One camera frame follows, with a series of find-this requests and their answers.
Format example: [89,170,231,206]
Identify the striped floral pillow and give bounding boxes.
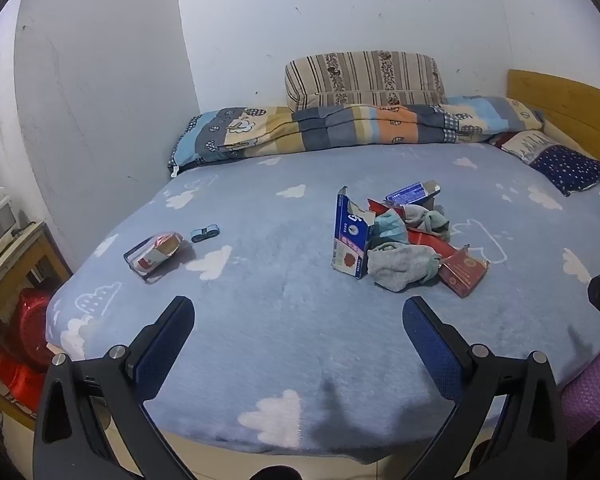
[285,51,446,111]

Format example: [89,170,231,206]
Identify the white printed pillow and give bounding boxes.
[487,130,563,165]

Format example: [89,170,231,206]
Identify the red plastic item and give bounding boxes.
[0,287,53,411]

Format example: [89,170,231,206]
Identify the small blue box silver flap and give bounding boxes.
[384,179,442,207]

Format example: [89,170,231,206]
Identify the navy star pillow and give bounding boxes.
[529,144,600,196]

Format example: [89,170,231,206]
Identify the wooden bed headboard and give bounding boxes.
[506,69,600,206]

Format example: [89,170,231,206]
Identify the torn blue carton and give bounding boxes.
[331,186,376,280]

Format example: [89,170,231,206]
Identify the teal grey sock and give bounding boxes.
[370,208,411,251]

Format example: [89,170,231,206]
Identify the red cardboard box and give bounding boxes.
[437,245,490,298]

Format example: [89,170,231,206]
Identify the patchwork quilt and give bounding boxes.
[169,95,546,177]

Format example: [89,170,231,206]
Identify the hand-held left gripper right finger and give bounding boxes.
[402,296,578,480]

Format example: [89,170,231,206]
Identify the blue cloud print blanket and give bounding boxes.
[45,142,600,466]

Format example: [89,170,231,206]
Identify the wooden side table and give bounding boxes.
[0,220,73,431]

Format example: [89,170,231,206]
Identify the purple plastic basket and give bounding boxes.
[560,337,600,446]

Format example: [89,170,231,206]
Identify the grey green sock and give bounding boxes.
[402,204,451,241]

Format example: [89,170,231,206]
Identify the large grey sock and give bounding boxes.
[367,242,443,293]

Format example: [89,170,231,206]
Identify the red packaging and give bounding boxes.
[367,199,461,261]

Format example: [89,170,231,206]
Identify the red white snack packet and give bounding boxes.
[123,231,184,284]

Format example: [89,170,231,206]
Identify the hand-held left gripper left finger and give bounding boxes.
[32,296,196,480]

